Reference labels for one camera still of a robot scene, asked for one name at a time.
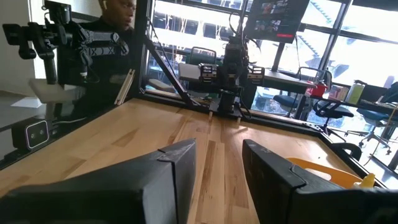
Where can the pale green drink bottle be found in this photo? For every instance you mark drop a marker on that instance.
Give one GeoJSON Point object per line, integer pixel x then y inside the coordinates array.
{"type": "Point", "coordinates": [354, 93]}

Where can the person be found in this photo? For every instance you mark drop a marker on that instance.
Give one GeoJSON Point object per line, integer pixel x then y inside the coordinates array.
{"type": "Point", "coordinates": [118, 12]}

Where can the colourful box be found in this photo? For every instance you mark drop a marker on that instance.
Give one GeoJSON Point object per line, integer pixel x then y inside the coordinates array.
{"type": "Point", "coordinates": [338, 92]}

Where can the black office chair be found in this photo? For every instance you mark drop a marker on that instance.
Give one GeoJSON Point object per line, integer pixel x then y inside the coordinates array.
{"type": "Point", "coordinates": [331, 111]}

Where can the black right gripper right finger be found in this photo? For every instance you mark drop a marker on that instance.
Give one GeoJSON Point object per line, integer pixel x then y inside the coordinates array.
{"type": "Point", "coordinates": [280, 193]}

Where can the tan wooden strip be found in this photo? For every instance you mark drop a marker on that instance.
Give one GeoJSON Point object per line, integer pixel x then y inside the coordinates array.
{"type": "Point", "coordinates": [124, 88]}

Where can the white paper sheet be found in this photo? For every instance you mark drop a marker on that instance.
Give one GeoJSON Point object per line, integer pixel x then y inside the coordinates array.
{"type": "Point", "coordinates": [28, 102]}

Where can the blue chair seat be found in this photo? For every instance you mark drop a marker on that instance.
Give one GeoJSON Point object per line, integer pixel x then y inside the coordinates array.
{"type": "Point", "coordinates": [284, 100]}

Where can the light grey desk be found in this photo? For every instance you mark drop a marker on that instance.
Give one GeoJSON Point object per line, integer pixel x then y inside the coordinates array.
{"type": "Point", "coordinates": [189, 72]}

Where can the black frame clamp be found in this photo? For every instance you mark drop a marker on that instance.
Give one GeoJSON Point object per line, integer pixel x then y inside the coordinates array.
{"type": "Point", "coordinates": [354, 151]}

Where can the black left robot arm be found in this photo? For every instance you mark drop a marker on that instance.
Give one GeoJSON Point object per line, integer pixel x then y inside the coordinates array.
{"type": "Point", "coordinates": [233, 53]}

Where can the blue office chair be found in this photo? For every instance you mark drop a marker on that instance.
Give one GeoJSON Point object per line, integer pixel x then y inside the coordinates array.
{"type": "Point", "coordinates": [374, 116]}

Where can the black computer monitor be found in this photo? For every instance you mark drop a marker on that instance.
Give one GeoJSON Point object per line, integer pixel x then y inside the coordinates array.
{"type": "Point", "coordinates": [273, 18]}

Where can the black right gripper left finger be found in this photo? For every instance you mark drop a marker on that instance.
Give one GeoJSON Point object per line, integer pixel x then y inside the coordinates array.
{"type": "Point", "coordinates": [140, 186]}

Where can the black table-level camera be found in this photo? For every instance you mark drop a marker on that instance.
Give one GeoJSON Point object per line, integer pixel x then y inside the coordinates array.
{"type": "Point", "coordinates": [34, 133]}

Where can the black monitor stand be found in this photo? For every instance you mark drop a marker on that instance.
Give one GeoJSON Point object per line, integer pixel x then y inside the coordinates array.
{"type": "Point", "coordinates": [279, 56]}

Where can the yellow plastic bin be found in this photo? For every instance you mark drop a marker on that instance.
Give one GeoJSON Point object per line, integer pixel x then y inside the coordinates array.
{"type": "Point", "coordinates": [339, 179]}

